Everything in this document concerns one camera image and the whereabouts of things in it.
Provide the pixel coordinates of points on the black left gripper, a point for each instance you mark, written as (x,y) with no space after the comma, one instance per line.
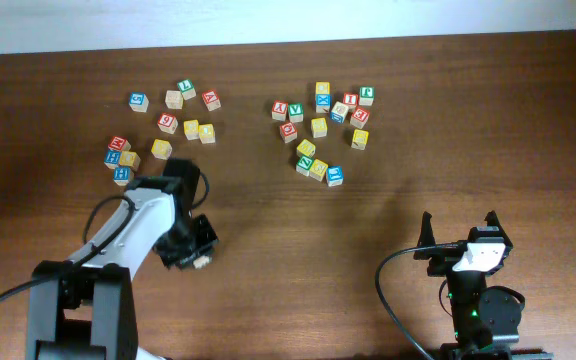
(184,261)

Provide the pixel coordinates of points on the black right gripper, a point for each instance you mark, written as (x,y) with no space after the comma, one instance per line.
(444,259)

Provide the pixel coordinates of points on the green R wooden block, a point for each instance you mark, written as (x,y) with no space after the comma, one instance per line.
(202,261)

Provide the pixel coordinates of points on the yellow S wooden block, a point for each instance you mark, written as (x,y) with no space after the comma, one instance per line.
(161,149)

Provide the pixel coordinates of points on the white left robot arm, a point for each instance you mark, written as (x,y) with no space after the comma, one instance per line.
(83,307)

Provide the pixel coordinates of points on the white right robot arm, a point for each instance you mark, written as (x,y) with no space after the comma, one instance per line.
(485,318)

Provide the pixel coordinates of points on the blue H wooden block front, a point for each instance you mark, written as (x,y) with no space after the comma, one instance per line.
(122,176)

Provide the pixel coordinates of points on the blue h wooden block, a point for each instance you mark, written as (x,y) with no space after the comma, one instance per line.
(112,159)
(122,176)

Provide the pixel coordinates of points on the yellow O wooden block left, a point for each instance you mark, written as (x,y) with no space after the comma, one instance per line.
(130,160)

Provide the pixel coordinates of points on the blue H wooden block back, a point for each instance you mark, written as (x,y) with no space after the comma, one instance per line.
(112,159)

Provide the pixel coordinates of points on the yellow O block 2 side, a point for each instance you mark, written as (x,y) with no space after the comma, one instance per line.
(207,134)

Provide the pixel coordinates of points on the red M wooden block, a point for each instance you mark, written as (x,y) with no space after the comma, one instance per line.
(119,144)

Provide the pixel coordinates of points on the yellow wooden block X side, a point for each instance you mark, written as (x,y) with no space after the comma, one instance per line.
(191,129)

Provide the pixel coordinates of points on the red 6 wooden block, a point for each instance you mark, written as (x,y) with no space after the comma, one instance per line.
(167,123)

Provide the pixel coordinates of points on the yellow right wooden block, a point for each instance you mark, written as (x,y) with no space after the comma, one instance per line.
(359,139)

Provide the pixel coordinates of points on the blue U wooden block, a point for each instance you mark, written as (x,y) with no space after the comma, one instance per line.
(334,176)

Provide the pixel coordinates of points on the red E wooden block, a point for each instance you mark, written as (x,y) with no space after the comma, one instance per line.
(359,117)

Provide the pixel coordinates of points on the plain picture wooden block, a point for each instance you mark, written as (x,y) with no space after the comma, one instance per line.
(174,99)

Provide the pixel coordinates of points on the green Z wooden block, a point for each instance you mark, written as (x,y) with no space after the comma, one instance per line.
(304,165)

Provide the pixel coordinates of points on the yellow G wooden block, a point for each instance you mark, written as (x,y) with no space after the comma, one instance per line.
(318,170)

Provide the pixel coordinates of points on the blue 5 wooden block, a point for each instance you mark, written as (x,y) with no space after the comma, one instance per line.
(138,102)

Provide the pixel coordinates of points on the red Q wooden block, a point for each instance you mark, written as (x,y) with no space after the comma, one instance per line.
(288,132)

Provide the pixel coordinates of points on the green L wooden block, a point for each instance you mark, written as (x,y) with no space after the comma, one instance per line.
(187,89)

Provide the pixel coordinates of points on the yellow W wooden block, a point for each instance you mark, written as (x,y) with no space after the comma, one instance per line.
(306,148)

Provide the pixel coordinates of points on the green J wooden block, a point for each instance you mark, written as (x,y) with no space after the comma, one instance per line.
(366,96)

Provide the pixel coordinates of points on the blue tilted wooden block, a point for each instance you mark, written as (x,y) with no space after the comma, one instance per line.
(339,112)

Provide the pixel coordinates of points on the red I wooden block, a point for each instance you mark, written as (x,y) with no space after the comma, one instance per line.
(350,100)

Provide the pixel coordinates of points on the red Y wooden block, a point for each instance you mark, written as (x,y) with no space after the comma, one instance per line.
(279,111)

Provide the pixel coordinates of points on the yellow centre wooden block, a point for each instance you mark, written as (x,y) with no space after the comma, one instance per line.
(319,127)

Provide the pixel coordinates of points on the green V wooden block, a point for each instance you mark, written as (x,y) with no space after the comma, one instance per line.
(295,112)

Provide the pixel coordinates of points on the blue X wooden block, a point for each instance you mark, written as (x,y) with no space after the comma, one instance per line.
(322,103)

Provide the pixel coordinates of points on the yellow top stacked block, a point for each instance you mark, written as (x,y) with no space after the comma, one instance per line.
(322,88)

